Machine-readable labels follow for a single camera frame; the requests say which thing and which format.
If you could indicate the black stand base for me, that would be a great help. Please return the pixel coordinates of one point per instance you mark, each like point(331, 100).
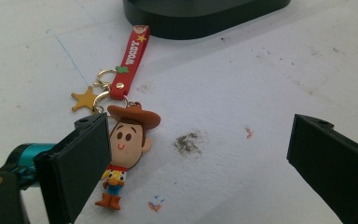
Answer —
point(199, 17)

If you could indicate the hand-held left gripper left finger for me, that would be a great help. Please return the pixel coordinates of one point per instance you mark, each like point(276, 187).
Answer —
point(74, 161)

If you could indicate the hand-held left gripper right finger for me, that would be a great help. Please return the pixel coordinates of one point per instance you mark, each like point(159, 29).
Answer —
point(332, 165)

